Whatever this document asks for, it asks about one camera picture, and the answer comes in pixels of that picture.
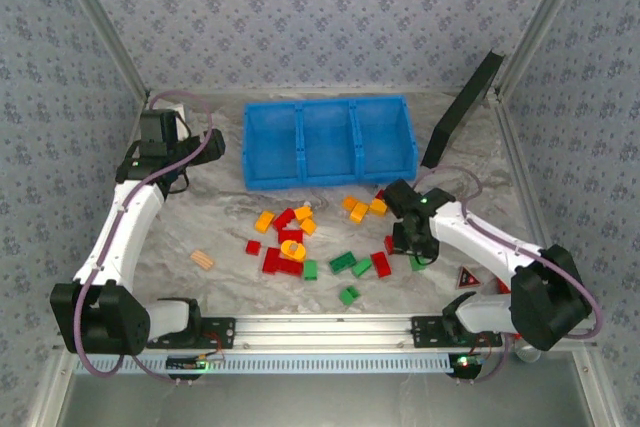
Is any orange round lego ring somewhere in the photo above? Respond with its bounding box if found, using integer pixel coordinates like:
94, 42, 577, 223
280, 239, 307, 262

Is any red triangle sign toy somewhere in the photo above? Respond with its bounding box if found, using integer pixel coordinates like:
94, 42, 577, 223
455, 266, 480, 292

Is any blue three-compartment bin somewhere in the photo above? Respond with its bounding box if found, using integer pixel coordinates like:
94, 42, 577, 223
241, 94, 419, 192

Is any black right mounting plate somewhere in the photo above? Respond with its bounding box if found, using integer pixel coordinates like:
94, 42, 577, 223
410, 315, 503, 348

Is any black mounting plate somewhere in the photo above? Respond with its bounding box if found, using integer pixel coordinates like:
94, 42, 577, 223
410, 315, 503, 348
147, 316, 237, 351

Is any black angled bar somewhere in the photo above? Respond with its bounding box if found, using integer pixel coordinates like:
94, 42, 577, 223
420, 49, 506, 171

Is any ridged wooden block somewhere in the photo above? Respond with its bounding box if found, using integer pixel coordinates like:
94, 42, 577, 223
189, 249, 215, 272

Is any right circuit board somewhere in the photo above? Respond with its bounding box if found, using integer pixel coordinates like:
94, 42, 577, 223
448, 352, 489, 379

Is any circuit board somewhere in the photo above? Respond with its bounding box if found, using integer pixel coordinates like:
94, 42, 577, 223
166, 354, 225, 373
448, 352, 489, 379

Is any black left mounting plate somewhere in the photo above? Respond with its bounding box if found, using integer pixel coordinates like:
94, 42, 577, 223
147, 316, 237, 351

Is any left circuit board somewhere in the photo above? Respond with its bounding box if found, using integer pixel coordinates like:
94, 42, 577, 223
166, 354, 225, 373

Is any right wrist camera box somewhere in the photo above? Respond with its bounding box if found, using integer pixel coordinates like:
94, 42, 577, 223
382, 178, 424, 221

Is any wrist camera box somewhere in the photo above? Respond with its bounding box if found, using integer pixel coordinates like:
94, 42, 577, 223
382, 178, 424, 221
137, 103, 192, 144

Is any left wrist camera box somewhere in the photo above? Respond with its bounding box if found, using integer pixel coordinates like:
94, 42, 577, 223
137, 103, 192, 144

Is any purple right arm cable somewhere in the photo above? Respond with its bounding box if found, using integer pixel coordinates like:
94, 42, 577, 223
413, 165, 605, 387

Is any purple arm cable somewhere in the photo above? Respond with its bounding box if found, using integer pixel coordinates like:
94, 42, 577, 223
413, 165, 605, 387
73, 90, 215, 386

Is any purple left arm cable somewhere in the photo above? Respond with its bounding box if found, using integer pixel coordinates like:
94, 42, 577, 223
73, 90, 215, 386

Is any aluminium side rail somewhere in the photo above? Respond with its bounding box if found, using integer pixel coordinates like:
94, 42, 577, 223
494, 89, 631, 427
24, 91, 151, 427

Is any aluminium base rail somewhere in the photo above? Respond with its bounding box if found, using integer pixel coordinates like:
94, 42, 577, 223
52, 313, 599, 353

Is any aluminium back rail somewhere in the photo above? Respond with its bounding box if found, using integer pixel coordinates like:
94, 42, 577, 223
147, 87, 501, 98

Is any slotted cable duct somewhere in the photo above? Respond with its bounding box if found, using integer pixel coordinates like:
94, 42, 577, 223
73, 352, 459, 376

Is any aluminium frame post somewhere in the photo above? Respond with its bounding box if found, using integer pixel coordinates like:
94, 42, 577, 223
493, 0, 596, 94
49, 0, 151, 98

